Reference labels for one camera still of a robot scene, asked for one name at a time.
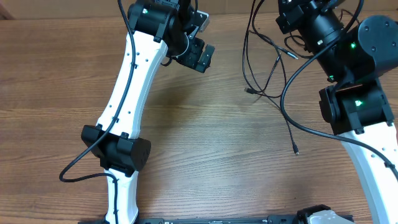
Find black USB cable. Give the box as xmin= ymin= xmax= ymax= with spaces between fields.
xmin=248 ymin=0 xmax=300 ymax=156
xmin=241 ymin=0 xmax=282 ymax=99

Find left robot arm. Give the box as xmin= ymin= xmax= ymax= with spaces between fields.
xmin=81 ymin=1 xmax=215 ymax=223

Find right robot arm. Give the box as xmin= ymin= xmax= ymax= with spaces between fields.
xmin=276 ymin=0 xmax=397 ymax=223

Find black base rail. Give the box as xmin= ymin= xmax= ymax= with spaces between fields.
xmin=77 ymin=205 xmax=355 ymax=224

